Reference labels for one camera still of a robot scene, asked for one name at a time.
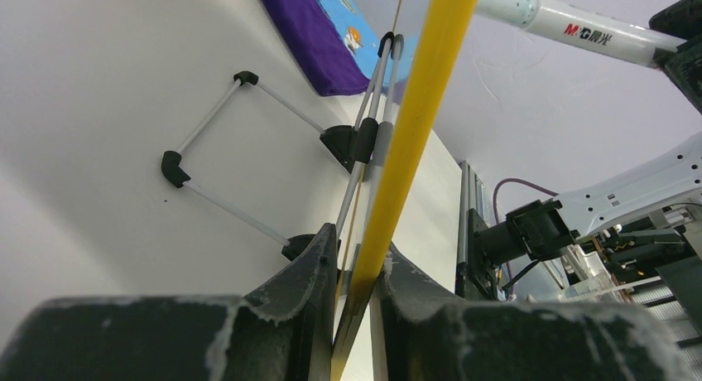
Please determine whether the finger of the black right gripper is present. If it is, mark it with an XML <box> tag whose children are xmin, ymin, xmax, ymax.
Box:
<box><xmin>648</xmin><ymin>0</ymin><xmax>701</xmax><ymax>113</ymax></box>

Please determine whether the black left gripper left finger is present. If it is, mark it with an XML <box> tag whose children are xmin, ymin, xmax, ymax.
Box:
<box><xmin>1</xmin><ymin>224</ymin><xmax>337</xmax><ymax>380</ymax></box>

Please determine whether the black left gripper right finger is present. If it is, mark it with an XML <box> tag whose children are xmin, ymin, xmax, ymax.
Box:
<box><xmin>373</xmin><ymin>248</ymin><xmax>693</xmax><ymax>380</ymax></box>

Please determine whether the green whiteboard marker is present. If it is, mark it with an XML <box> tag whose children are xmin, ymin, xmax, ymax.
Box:
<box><xmin>475</xmin><ymin>0</ymin><xmax>682</xmax><ymax>68</ymax></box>

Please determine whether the yellow framed whiteboard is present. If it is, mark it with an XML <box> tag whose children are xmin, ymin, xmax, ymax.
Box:
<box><xmin>160</xmin><ymin>0</ymin><xmax>485</xmax><ymax>381</ymax></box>

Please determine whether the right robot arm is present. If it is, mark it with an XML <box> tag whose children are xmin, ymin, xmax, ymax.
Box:
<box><xmin>466</xmin><ymin>0</ymin><xmax>701</xmax><ymax>270</ymax></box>

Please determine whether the blue patterned cloth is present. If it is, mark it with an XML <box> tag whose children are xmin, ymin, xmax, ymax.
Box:
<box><xmin>310</xmin><ymin>0</ymin><xmax>421</xmax><ymax>103</ymax></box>

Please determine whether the purple towel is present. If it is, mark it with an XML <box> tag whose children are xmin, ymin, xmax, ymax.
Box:
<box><xmin>260</xmin><ymin>0</ymin><xmax>369</xmax><ymax>97</ymax></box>

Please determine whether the aluminium frame rail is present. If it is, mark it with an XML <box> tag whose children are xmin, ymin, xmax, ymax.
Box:
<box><xmin>454</xmin><ymin>160</ymin><xmax>498</xmax><ymax>301</ymax></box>

